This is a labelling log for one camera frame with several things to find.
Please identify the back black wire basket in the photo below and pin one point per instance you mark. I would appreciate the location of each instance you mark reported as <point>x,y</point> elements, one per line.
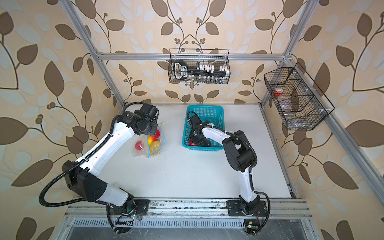
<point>206,66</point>

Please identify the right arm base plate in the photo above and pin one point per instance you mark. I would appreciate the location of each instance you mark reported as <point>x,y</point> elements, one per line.
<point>237,208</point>

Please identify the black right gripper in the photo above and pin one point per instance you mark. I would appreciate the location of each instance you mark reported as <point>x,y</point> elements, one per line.
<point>190,137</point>

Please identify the clear zip top bag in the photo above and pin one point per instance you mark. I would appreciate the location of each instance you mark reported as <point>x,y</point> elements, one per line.
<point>148,146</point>

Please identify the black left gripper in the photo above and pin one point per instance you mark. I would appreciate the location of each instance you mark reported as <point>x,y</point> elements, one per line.
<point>154,129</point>

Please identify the side black wire basket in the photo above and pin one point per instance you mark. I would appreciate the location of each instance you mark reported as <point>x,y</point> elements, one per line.
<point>308,105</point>

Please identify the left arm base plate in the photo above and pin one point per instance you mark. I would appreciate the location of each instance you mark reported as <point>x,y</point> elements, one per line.
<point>130,208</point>

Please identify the yellow toy potato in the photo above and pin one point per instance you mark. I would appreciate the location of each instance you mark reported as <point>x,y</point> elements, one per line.
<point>155,146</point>

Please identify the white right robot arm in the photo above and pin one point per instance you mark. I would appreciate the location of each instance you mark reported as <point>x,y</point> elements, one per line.
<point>241,157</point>

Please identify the teal plastic basket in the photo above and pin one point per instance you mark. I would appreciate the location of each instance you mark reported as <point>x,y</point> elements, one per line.
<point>214,114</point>

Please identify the red capped clear bottle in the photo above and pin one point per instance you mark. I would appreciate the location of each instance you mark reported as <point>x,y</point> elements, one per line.
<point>280,96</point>

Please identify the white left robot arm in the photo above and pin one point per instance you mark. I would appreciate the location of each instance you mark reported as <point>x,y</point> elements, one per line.
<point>82,175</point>

